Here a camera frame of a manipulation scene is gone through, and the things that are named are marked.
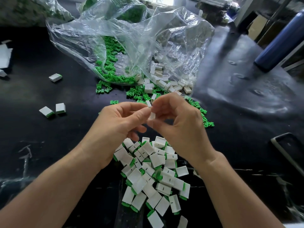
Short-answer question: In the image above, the person's right hand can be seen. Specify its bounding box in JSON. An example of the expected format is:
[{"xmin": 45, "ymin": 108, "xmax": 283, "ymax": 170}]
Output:
[{"xmin": 146, "ymin": 92, "xmax": 217, "ymax": 167}]

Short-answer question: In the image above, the person's left hand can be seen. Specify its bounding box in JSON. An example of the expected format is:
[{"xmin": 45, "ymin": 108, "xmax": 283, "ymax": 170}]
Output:
[{"xmin": 81, "ymin": 102, "xmax": 153, "ymax": 170}]

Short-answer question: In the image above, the heap of white caps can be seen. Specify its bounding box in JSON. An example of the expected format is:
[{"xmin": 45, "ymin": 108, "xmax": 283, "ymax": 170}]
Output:
[{"xmin": 142, "ymin": 59, "xmax": 194, "ymax": 105}]

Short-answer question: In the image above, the pile of assembled white-green pieces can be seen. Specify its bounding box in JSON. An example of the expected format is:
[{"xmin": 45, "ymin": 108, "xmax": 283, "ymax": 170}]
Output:
[{"xmin": 112, "ymin": 136, "xmax": 192, "ymax": 228}]

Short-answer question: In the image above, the pile of green clips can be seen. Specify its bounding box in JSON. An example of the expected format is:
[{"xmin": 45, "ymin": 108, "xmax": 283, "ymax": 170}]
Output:
[{"xmin": 94, "ymin": 35, "xmax": 215, "ymax": 129}]

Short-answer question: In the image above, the person's right forearm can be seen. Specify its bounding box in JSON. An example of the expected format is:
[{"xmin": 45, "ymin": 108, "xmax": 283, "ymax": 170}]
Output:
[{"xmin": 192, "ymin": 152, "xmax": 285, "ymax": 228}]

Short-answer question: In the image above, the person's left forearm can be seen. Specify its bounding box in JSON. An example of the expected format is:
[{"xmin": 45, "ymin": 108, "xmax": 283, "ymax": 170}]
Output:
[{"xmin": 0, "ymin": 154, "xmax": 105, "ymax": 228}]

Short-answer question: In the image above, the clear plastic bag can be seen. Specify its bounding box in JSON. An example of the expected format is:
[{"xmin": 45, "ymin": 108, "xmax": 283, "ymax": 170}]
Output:
[{"xmin": 46, "ymin": 0, "xmax": 215, "ymax": 87}]

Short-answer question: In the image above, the black smartphone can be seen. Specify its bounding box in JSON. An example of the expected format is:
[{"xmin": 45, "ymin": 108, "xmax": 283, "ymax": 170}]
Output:
[{"xmin": 271, "ymin": 133, "xmax": 304, "ymax": 178}]

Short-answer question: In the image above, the grey machine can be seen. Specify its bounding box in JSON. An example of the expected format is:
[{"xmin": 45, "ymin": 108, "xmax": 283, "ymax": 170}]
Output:
[{"xmin": 196, "ymin": 0, "xmax": 238, "ymax": 24}]

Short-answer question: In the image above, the plastic bag full of green pieces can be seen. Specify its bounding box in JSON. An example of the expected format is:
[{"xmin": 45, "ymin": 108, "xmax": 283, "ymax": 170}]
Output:
[{"xmin": 78, "ymin": 0, "xmax": 150, "ymax": 23}]

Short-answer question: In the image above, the brown cardboard box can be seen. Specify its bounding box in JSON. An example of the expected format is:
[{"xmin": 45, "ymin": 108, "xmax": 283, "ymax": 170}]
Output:
[{"xmin": 249, "ymin": 11, "xmax": 271, "ymax": 40}]

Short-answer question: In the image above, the blue cylinder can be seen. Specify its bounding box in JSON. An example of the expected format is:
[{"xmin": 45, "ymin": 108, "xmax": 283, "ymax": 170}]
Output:
[{"xmin": 254, "ymin": 9, "xmax": 304, "ymax": 72}]

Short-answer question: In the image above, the white paper sheet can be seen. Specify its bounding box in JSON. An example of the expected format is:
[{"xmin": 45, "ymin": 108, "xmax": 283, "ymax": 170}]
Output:
[{"xmin": 0, "ymin": 43, "xmax": 13, "ymax": 69}]

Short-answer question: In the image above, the large bag of assembled pieces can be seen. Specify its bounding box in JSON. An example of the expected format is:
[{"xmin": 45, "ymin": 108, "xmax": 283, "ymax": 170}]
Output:
[{"xmin": 0, "ymin": 0, "xmax": 76, "ymax": 27}]

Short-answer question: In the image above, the white metal frame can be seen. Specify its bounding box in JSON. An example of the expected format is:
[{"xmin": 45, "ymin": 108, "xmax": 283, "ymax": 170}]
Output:
[{"xmin": 235, "ymin": 0, "xmax": 304, "ymax": 40}]

